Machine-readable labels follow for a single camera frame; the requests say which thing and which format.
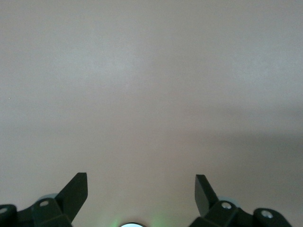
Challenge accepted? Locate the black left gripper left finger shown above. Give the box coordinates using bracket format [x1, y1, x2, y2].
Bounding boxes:
[0, 172, 88, 227]

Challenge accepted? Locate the brown table cover sheet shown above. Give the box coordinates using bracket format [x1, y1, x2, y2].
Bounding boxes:
[0, 0, 303, 227]

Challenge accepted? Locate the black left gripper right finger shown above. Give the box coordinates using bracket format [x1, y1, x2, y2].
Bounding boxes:
[189, 174, 291, 227]

